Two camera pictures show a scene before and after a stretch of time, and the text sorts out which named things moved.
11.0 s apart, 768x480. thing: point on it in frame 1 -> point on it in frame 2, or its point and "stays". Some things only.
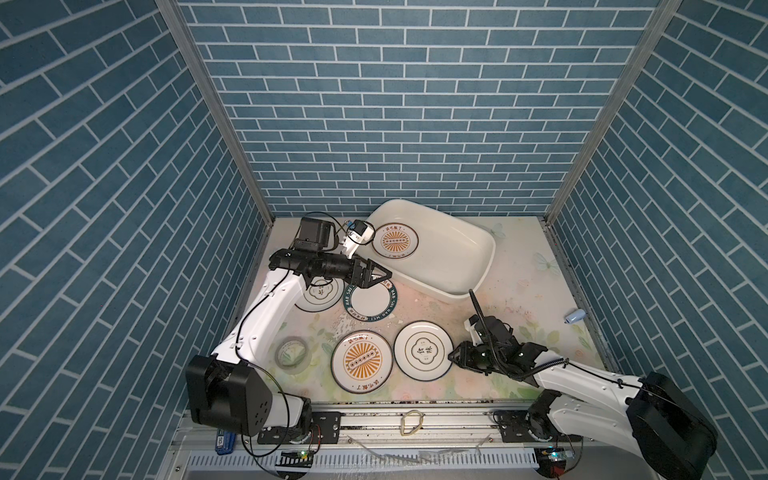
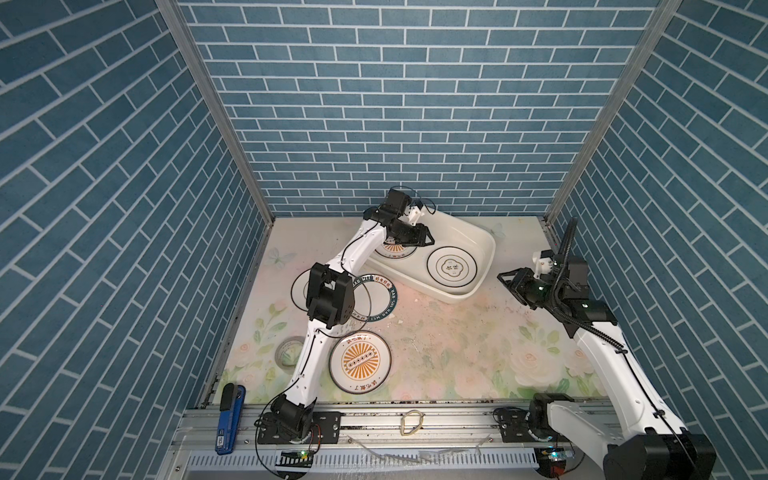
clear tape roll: x=293 y=355 stays
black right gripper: x=461 y=358 -> x=523 y=276
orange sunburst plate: x=396 y=241 stays
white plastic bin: x=452 y=256 stays
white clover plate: x=421 y=350 -> x=452 y=266
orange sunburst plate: x=361 y=362 stays
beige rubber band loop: x=402 y=423 stays
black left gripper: x=362 y=281 -> x=416 y=237
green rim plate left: x=373 y=304 stays
